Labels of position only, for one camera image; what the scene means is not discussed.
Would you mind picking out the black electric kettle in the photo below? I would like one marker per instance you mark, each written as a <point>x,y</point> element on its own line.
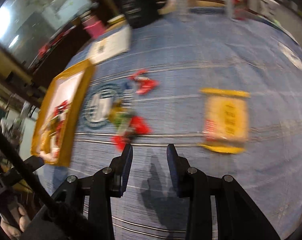
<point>141,5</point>

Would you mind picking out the large yellow cracker packet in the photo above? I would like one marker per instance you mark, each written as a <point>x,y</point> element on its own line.
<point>227,120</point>

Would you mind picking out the patterned paper cup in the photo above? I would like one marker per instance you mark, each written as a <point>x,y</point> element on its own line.
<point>267,5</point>

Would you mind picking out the white liquor bottle red label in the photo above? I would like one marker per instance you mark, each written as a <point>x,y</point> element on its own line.
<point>235,2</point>

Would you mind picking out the reflective glass panel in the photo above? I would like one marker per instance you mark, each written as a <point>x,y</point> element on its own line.
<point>36,12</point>

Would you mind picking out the red candy packet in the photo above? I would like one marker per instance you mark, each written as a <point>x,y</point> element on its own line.
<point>138,74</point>

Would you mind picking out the open notebook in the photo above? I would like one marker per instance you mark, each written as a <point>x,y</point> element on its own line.
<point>111,45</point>

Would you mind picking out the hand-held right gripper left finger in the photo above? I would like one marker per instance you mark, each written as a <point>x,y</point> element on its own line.
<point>127,170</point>

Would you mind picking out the small yellow box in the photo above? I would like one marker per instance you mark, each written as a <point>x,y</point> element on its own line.
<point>116,20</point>

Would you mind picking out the person's left hand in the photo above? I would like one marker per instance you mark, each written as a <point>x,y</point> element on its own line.
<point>24,218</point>

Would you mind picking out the yellow cardboard box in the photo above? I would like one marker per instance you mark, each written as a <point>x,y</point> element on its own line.
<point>66,97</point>

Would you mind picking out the dark red snack packet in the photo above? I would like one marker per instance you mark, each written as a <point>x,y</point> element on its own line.
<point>147,86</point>

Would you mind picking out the pink bottle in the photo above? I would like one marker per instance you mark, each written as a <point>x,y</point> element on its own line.
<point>94,27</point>

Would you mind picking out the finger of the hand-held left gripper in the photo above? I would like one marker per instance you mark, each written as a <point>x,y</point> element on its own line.
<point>34,163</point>

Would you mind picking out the green snack packet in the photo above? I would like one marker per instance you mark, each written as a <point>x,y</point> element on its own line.
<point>121,116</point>

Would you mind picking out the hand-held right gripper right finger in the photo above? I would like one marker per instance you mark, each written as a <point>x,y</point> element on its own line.
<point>172,170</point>

